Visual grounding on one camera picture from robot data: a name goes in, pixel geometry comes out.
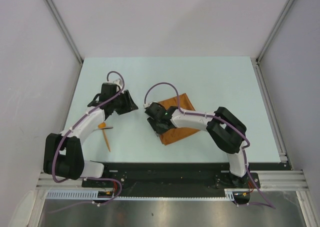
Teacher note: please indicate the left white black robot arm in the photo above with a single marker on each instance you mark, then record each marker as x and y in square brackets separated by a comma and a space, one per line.
[63, 153]

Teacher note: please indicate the white slotted cable duct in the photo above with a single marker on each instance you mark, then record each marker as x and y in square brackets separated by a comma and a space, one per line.
[96, 195]

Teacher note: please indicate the aluminium frame post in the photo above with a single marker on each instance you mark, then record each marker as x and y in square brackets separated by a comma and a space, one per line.
[64, 30]
[275, 29]

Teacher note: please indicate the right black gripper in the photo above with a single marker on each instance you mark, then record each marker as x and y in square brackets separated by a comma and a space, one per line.
[158, 131]

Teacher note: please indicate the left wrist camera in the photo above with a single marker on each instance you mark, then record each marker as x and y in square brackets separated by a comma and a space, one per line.
[119, 82]

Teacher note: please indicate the orange cloth napkin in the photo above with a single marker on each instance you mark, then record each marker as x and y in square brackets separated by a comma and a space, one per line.
[180, 131]

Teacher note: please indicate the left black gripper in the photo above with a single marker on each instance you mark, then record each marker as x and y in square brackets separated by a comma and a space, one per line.
[129, 105]

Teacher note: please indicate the right aluminium frame rail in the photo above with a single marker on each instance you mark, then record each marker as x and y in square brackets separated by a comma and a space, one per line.
[295, 181]

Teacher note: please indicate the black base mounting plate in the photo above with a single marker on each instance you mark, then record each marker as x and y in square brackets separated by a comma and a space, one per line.
[169, 180]

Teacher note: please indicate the orange wooden spoon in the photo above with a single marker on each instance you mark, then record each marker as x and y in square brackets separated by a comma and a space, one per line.
[102, 125]

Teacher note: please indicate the right aluminium frame post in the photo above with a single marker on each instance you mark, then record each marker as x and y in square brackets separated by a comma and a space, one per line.
[275, 29]

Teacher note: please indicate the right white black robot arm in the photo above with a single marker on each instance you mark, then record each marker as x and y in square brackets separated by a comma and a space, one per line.
[226, 130]

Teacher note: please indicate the left aluminium frame post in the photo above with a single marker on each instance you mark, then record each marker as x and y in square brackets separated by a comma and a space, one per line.
[64, 30]

